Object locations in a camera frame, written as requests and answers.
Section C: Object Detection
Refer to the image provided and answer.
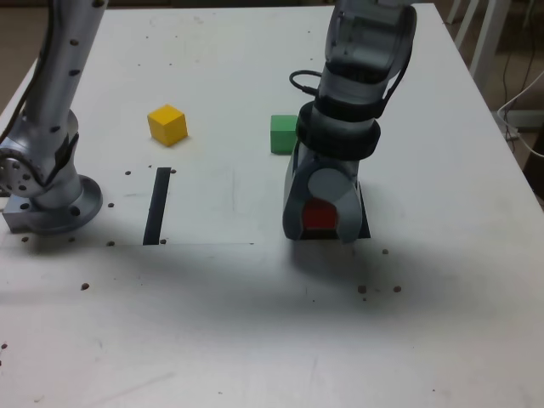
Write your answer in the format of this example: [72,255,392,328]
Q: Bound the thin black cable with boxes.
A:
[502,50,511,105]

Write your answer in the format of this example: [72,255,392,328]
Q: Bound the green cube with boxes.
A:
[269,114,299,155]

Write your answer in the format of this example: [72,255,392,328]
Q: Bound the black tape strip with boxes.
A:
[142,167,172,247]

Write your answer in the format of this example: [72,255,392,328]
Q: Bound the red cube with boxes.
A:
[302,198,340,231]

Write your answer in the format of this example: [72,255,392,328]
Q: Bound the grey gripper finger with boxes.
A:
[282,143,318,241]
[308,166,363,246]

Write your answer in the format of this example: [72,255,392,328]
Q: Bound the white furniture frame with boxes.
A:
[445,0,509,86]

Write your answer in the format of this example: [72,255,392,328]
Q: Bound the white cable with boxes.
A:
[496,70,544,159]

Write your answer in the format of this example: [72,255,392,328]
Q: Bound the yellow cube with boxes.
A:
[147,104,189,148]

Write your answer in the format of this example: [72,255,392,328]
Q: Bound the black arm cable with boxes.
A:
[290,70,323,97]

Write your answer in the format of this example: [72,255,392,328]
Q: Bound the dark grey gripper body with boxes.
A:
[314,154,360,182]

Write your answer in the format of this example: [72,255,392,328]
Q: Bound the black tape square outline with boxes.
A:
[300,182,371,241]

